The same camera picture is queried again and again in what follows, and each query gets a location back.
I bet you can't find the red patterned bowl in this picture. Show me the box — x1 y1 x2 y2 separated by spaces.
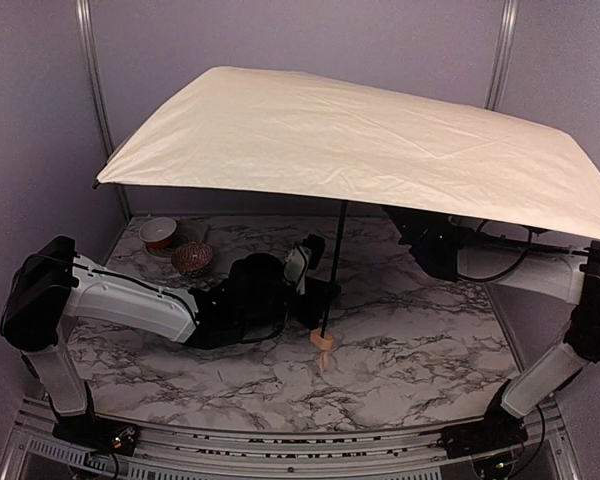
171 242 213 276

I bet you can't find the cream and black umbrella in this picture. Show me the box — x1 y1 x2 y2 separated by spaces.
92 65 600 374

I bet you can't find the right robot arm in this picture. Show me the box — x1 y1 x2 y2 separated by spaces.
384 206 600 458

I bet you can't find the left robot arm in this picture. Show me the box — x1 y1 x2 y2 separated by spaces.
0 235 341 456

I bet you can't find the orange bowl white inside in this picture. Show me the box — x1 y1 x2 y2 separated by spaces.
138 217 177 249

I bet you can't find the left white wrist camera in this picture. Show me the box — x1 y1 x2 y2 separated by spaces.
283 234 326 295

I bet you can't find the right aluminium frame post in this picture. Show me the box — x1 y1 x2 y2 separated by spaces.
485 0 519 111

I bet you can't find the aluminium frame post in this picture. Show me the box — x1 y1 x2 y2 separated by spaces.
485 0 519 111
74 0 132 221

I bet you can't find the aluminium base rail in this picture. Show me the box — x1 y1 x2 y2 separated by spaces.
0 398 583 479

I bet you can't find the left aluminium frame post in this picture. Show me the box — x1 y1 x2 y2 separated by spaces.
74 0 132 221

